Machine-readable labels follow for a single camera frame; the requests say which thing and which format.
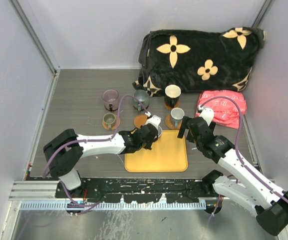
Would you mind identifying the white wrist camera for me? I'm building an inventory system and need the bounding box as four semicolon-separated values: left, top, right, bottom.
145;112;161;129
198;105;215;126

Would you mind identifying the light wood coaster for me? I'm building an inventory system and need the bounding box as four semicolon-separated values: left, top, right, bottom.
164;102;180;111

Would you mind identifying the black floral pillow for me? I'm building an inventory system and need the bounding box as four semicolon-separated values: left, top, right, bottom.
132;27;266;97

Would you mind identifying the pink white mug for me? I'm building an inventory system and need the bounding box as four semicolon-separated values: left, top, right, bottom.
158;126;163;138

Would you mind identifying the rattan coaster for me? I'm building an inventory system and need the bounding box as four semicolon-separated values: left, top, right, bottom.
165;114;182;130
102;114;121;130

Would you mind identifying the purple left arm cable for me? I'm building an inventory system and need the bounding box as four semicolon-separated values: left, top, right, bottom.
42;93;152;217

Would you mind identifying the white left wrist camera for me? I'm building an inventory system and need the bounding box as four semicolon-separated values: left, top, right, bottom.
145;112;161;129

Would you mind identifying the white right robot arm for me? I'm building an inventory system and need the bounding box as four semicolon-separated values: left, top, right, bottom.
178;116;288;236

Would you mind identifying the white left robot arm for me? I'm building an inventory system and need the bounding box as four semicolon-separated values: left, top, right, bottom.
42;123;158;198

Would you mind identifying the orange wood coaster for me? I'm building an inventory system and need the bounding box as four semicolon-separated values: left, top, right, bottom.
134;114;148;129

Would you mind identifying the yellow tray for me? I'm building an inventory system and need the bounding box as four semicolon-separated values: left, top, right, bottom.
124;130;188;173

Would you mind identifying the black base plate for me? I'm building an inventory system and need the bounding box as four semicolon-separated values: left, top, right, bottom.
68;178;218;204

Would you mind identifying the small grey-green mug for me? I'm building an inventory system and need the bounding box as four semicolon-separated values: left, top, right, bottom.
102;113;116;130

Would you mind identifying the purple glass mug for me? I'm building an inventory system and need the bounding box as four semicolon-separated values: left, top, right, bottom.
102;89;119;106

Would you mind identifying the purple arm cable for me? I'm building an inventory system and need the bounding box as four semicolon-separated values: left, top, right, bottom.
197;96;288;224
42;93;152;217

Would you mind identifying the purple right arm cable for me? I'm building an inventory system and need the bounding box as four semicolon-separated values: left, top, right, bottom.
197;96;288;224

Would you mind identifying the large blue-grey mug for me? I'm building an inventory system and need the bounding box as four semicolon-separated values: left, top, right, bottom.
132;89;149;108

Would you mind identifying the grey white mug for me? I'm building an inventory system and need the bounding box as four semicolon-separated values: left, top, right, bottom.
170;107;185;128

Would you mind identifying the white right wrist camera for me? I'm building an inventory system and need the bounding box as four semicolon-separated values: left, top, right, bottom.
198;105;215;126

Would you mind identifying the pink plastic bag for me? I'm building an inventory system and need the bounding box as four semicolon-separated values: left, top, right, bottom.
197;90;247;129

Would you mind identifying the black cream mug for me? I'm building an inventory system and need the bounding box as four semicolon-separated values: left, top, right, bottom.
164;84;181;108

